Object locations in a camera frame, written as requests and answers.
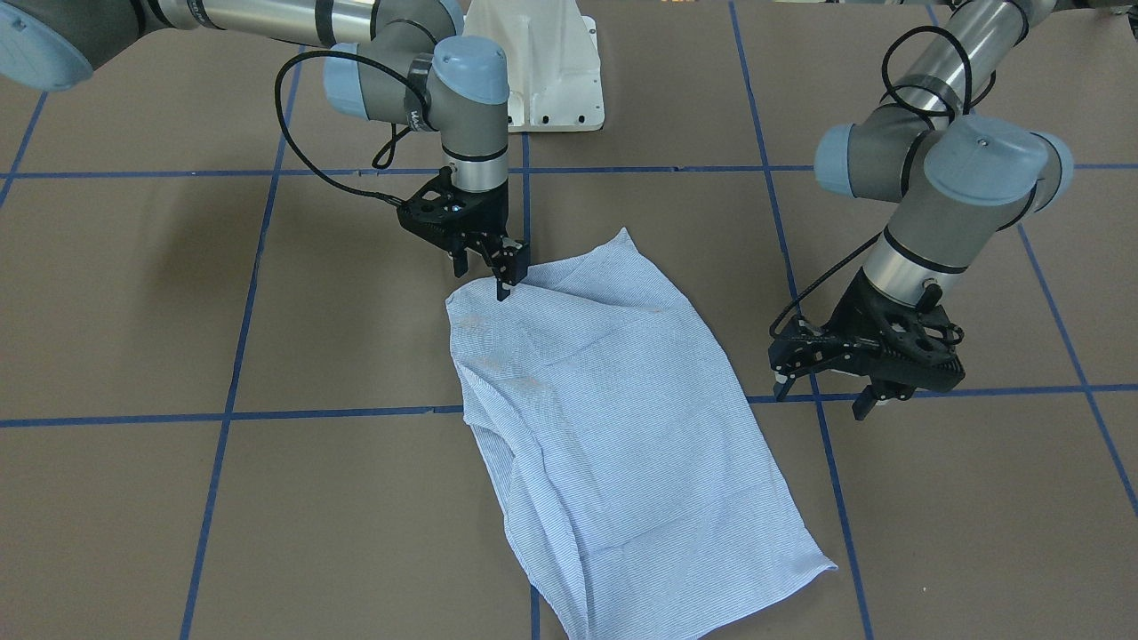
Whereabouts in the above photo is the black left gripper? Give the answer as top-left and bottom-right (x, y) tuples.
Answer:
(768, 272), (965, 421)

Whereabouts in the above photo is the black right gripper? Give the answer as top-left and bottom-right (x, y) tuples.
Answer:
(396, 169), (531, 302)

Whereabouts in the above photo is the light blue striped shirt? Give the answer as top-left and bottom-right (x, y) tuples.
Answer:
(445, 230), (836, 639)

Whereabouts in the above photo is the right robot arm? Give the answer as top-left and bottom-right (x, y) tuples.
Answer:
(1, 1), (530, 300)

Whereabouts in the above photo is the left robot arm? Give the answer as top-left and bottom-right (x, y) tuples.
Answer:
(768, 1), (1077, 419)

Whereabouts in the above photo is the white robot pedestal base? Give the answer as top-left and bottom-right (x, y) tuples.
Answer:
(465, 1), (607, 133)

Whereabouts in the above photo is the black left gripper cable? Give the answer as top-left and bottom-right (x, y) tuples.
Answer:
(768, 25), (998, 342)

